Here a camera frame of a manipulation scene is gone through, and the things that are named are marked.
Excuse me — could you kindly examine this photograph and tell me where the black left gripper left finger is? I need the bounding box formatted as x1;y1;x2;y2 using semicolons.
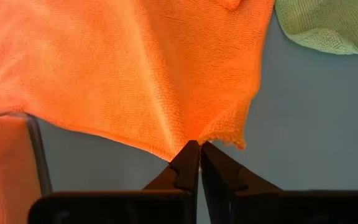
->
143;140;200;224

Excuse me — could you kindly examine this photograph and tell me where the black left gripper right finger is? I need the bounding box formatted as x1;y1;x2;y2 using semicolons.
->
201;141;281;224

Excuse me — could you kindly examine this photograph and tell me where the green microfiber towel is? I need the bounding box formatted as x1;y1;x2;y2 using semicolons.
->
274;0;358;56

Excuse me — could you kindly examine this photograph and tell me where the clear plastic bin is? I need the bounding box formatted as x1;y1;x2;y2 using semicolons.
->
0;111;54;224

